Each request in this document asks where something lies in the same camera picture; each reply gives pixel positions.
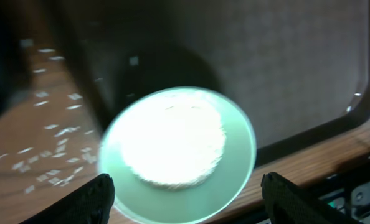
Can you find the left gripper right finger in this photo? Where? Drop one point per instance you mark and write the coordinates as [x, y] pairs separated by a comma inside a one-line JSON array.
[[286, 203]]

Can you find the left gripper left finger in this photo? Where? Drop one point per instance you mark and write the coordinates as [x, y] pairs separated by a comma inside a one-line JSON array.
[[89, 204]]

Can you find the green bowl with rice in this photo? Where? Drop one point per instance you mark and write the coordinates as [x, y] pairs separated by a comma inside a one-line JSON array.
[[179, 155]]

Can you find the brown serving tray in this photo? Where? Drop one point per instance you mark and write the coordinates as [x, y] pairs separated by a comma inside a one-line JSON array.
[[300, 70]]

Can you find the black tray bin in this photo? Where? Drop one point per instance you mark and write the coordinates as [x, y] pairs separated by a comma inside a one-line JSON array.
[[15, 77]]

